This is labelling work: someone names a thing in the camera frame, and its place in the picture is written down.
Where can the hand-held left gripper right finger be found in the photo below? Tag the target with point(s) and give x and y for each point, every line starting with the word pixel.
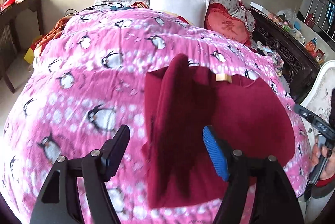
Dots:
pixel 214 150

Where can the person's right hand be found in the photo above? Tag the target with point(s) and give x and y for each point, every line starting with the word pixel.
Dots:
pixel 329 169

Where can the wooden desk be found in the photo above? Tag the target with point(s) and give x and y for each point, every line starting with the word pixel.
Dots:
pixel 26 5

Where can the red heart cushion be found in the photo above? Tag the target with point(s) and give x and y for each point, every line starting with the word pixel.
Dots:
pixel 227 25

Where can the red packet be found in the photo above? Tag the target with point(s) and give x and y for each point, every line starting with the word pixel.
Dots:
pixel 311 50

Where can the clear plastic bag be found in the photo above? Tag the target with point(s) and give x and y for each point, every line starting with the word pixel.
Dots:
pixel 288 17

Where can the small cloth heap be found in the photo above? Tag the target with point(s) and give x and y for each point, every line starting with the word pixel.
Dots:
pixel 269 55

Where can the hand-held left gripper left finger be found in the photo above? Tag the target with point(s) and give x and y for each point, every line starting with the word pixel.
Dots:
pixel 117 153

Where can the blue bottle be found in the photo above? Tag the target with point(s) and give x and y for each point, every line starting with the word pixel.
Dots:
pixel 313 42

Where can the white patterned armchair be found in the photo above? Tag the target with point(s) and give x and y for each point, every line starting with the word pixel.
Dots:
pixel 322 93

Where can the pink penguin blanket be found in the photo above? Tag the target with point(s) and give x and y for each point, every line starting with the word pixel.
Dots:
pixel 78 82

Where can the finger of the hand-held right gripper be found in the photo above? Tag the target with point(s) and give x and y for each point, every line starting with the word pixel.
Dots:
pixel 311 116

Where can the orange cloth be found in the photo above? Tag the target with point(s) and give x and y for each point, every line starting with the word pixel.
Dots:
pixel 52 32

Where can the yellow bag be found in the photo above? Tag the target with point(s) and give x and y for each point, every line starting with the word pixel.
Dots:
pixel 30 55

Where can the white pillow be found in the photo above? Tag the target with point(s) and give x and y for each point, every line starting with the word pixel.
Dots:
pixel 178 4

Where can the maroon sweater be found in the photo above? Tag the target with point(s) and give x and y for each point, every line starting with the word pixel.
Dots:
pixel 235 114

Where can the dark carved wooden headboard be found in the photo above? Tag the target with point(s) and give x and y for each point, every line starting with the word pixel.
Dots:
pixel 288 53

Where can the wooden chair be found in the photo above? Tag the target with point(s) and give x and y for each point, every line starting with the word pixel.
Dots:
pixel 7 40

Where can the white box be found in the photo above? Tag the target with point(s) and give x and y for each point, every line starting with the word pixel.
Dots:
pixel 256 5

